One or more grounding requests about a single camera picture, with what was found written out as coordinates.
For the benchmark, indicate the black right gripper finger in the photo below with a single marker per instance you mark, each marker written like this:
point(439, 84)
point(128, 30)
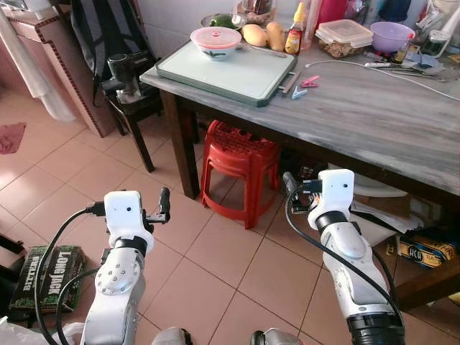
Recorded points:
point(290, 184)

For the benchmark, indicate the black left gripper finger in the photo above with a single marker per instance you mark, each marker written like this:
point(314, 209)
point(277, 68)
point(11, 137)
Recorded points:
point(164, 200)

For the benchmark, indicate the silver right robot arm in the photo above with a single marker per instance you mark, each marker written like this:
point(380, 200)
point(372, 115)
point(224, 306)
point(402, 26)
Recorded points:
point(356, 277)

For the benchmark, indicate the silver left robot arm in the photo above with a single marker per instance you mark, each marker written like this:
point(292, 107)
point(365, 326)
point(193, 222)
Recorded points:
point(115, 287)

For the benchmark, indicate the dark wooden table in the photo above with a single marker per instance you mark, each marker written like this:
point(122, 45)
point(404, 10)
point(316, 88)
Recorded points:
point(188, 151)

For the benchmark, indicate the red plastic stool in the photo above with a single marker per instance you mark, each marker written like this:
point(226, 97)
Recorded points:
point(241, 154)

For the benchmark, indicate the black wooden chair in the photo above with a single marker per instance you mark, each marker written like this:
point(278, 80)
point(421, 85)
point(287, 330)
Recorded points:
point(140, 115)

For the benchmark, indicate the blue clothes peg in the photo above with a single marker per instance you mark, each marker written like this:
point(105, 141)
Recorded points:
point(299, 93)

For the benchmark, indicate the pink clothes peg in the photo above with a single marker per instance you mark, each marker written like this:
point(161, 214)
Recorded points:
point(310, 82)

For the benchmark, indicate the green Long Jack carton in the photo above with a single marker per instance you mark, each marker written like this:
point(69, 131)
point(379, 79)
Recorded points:
point(47, 277)

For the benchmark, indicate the grey left robot foot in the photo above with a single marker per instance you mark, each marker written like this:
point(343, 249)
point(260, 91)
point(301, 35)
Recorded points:
point(172, 336)

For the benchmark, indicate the grey robot foot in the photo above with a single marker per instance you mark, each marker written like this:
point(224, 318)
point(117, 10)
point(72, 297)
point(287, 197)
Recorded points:
point(277, 337)
point(172, 336)

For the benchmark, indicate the pale green cutting board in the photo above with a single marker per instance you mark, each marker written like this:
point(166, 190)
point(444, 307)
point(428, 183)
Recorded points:
point(223, 75)

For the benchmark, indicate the yellow and black carton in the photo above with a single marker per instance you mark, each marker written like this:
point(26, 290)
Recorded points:
point(425, 251)

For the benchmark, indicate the black handheld appliance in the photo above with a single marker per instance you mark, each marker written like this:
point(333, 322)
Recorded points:
point(123, 72)

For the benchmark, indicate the grey right robot foot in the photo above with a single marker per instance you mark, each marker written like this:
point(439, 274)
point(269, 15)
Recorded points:
point(277, 337)

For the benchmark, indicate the sauce bottle with yellow cap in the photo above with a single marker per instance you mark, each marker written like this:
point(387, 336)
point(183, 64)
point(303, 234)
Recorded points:
point(294, 36)

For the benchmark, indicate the long yellow mango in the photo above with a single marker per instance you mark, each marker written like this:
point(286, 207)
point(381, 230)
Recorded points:
point(276, 36)

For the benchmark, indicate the round yellow mango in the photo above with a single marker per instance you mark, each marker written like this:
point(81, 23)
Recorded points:
point(254, 34)

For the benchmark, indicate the clear plastic food container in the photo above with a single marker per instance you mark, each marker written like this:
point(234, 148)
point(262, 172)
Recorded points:
point(343, 34)

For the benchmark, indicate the red floor cloth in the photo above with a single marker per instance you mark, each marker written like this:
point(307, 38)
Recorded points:
point(11, 138)

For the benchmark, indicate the white bowl with pink lid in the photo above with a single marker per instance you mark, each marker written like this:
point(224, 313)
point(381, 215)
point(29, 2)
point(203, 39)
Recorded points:
point(215, 39)

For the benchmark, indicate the brown cardboard cabinet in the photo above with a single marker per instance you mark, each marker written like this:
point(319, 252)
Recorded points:
point(68, 65)

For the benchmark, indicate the glass jar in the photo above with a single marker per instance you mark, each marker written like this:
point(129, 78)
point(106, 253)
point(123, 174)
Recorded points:
point(255, 11)

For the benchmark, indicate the green vegetable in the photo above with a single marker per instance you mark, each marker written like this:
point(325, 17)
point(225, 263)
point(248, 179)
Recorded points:
point(221, 21)

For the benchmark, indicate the red container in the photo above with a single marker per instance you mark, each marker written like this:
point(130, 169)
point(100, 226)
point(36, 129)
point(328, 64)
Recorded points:
point(332, 11)

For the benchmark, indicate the purple plastic bowl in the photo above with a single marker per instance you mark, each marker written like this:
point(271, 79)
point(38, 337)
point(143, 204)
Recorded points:
point(392, 34)

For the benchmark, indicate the black backpack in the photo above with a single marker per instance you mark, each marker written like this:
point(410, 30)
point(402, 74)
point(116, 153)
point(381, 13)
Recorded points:
point(100, 29)

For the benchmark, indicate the clear plastic bag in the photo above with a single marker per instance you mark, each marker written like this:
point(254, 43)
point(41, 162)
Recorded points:
point(32, 72)

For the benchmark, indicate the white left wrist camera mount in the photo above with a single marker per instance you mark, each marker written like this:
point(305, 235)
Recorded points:
point(123, 212)

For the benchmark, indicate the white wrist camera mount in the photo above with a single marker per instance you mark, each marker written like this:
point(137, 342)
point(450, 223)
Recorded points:
point(123, 212)
point(336, 190)

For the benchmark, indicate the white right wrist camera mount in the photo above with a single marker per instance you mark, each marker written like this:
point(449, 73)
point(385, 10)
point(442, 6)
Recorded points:
point(336, 190)

